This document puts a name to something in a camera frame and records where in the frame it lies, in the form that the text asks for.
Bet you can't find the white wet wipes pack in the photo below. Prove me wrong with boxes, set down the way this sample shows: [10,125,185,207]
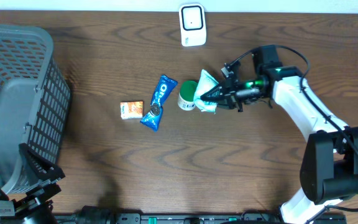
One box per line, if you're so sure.
[193,69,218,113]

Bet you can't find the white barcode scanner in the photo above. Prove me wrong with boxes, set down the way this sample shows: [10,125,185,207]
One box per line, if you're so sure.
[178,4,207,47]

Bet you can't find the grey plastic mesh basket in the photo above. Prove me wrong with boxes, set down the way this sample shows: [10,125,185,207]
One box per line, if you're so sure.
[0,24,71,194]

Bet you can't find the orange small box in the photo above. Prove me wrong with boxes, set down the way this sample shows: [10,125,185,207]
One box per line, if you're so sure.
[120,101,144,119]

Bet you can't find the blue Oreo cookie pack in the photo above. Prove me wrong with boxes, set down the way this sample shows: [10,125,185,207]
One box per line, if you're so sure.
[140,75,178,132]

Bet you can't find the green lid white jar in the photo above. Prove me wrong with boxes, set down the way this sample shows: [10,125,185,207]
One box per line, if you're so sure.
[178,80,198,111]

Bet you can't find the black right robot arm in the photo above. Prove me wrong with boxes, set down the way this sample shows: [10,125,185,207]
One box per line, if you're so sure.
[199,45,358,223]

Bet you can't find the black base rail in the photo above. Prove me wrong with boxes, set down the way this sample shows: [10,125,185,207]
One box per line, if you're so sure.
[54,205,347,224]

